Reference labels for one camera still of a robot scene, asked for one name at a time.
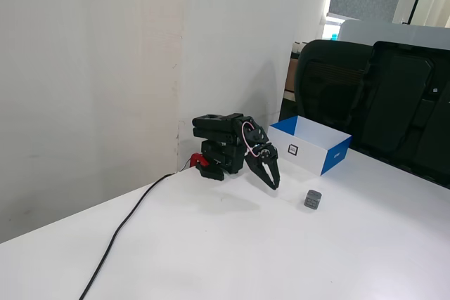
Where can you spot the small blue item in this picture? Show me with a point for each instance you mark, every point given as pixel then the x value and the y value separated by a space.
pixel 334 36

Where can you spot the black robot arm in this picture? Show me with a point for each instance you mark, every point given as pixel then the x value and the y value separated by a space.
pixel 214 128

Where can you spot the light gray monitor back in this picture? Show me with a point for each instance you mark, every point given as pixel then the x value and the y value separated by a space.
pixel 386 33

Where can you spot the gray block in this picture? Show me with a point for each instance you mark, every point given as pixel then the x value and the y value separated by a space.
pixel 312 201

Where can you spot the brown cardboard box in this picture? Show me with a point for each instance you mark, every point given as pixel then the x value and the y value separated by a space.
pixel 292 75

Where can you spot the black plastic chair back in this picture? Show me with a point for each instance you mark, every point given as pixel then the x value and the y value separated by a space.
pixel 397 103

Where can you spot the blue and white cardboard box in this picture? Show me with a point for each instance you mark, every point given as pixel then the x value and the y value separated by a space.
pixel 309 156

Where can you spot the black mesh office chair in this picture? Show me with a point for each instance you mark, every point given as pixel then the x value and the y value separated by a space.
pixel 327 103

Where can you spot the red and black table clamp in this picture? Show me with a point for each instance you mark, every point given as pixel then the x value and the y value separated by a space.
pixel 211 171

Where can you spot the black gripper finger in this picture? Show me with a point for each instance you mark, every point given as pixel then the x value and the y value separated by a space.
pixel 261 173
pixel 276 171

